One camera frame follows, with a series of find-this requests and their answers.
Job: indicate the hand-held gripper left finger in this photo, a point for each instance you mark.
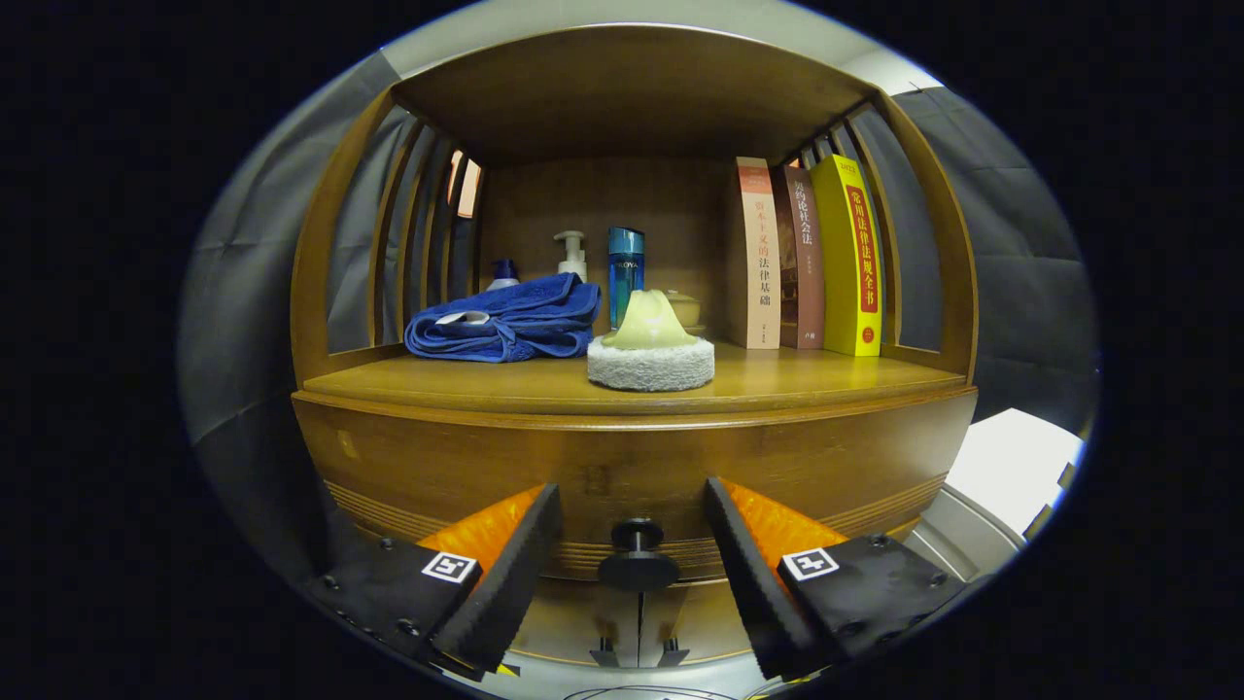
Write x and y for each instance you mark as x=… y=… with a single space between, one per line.
x=510 y=583

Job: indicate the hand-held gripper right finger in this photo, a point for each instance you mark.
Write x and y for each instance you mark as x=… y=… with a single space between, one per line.
x=758 y=583

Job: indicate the black drawer knob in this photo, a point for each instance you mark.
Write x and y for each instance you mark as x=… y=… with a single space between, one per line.
x=639 y=572

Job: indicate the wooden drawer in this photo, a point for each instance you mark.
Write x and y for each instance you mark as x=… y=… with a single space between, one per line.
x=632 y=457

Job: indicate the green brush with white pad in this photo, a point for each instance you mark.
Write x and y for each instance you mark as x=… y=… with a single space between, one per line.
x=651 y=365

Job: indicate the wooden cabinet door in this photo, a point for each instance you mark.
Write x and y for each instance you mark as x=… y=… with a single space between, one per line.
x=700 y=617
x=573 y=617

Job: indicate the wooden cabinet countertop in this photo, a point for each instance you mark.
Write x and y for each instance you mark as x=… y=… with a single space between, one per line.
x=797 y=374

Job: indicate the wooden cabinet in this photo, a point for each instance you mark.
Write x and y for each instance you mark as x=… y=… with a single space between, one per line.
x=632 y=97

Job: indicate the blue folded towel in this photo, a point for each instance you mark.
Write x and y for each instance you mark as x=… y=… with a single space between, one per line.
x=515 y=321

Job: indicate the white table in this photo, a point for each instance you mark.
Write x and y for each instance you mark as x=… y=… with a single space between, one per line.
x=1011 y=467

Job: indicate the yellow lidded tea cup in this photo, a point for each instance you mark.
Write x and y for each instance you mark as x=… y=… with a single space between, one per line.
x=687 y=309

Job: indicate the small blue-capped lotion bottle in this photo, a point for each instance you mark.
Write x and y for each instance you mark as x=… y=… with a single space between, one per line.
x=503 y=280

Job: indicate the brown book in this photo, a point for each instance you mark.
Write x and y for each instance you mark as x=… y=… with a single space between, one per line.
x=802 y=272

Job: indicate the orange and white book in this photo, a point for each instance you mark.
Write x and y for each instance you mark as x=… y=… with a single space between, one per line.
x=758 y=262

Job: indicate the white pump bottle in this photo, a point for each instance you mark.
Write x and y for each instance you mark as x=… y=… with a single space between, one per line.
x=573 y=264

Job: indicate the clear blue bottle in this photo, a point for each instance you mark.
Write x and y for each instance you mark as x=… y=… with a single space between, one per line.
x=625 y=272

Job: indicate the yellow book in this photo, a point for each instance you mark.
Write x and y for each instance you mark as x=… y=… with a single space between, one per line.
x=850 y=262

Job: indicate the black backdrop cloth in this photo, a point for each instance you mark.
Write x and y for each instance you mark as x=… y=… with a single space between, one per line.
x=253 y=292

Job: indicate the grey metal frame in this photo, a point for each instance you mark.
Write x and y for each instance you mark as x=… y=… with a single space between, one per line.
x=962 y=535

